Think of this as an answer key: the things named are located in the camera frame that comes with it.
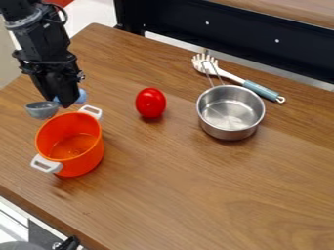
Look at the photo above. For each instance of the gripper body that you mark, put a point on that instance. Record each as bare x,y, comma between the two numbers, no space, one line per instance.
54,81

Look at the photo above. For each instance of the blue spoon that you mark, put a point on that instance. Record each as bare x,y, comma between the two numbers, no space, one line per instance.
41,109

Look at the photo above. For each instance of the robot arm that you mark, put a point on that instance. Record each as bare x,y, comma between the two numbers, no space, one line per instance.
30,29

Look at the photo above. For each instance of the red toy tomato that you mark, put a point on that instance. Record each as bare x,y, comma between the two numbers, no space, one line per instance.
150,102

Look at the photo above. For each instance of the silver pot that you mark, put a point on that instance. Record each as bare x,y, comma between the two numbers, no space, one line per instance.
230,114

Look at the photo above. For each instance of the black workbench with wooden top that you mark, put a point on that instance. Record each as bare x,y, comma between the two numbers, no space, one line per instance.
243,39

